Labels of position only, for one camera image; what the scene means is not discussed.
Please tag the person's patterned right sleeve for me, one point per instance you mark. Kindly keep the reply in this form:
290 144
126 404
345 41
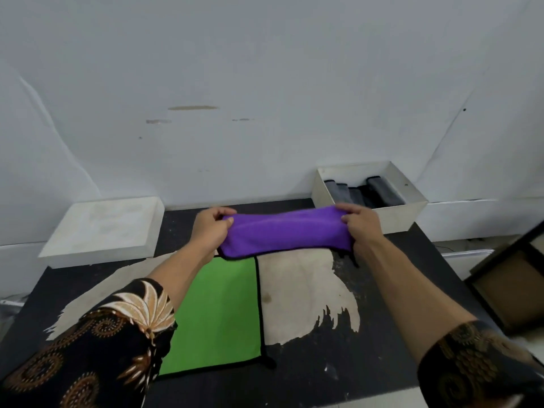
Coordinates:
476 369

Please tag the person's left forearm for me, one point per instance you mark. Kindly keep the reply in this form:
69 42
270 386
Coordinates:
178 276

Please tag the person's right forearm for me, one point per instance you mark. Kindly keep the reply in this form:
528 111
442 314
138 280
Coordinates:
416 301

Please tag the white flat box lid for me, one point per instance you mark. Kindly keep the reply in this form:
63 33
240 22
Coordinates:
102 229

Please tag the person's patterned left sleeve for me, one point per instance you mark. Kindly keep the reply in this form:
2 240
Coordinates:
76 352

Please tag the metal floor rail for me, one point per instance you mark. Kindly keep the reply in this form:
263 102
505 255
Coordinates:
467 252

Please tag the metal bracket frame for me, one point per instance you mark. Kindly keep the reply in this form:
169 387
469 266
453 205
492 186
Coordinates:
10 303

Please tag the purple cloth black trim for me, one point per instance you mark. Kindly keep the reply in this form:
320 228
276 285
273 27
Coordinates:
284 231

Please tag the person's patterned sleeve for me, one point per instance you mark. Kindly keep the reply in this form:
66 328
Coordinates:
76 352
476 369

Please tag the person's left hand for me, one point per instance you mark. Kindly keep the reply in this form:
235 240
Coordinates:
208 231

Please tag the person's right hand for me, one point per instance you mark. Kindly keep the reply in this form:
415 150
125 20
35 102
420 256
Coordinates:
365 227

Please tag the white box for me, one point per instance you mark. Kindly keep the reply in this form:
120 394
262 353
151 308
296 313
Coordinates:
399 218

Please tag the black stool frame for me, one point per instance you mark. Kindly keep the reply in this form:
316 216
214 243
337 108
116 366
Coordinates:
480 293

